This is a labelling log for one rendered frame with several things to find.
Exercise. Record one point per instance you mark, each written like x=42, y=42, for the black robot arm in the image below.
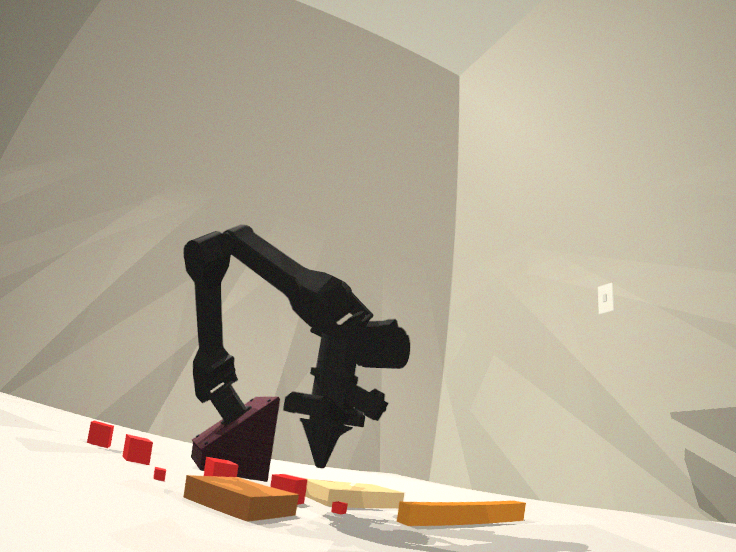
x=320, y=299

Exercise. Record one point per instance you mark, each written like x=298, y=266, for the orange long flat board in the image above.
x=459, y=513

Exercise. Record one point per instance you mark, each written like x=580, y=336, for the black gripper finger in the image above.
x=335, y=438
x=320, y=437

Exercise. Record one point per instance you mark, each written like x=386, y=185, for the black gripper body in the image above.
x=320, y=405

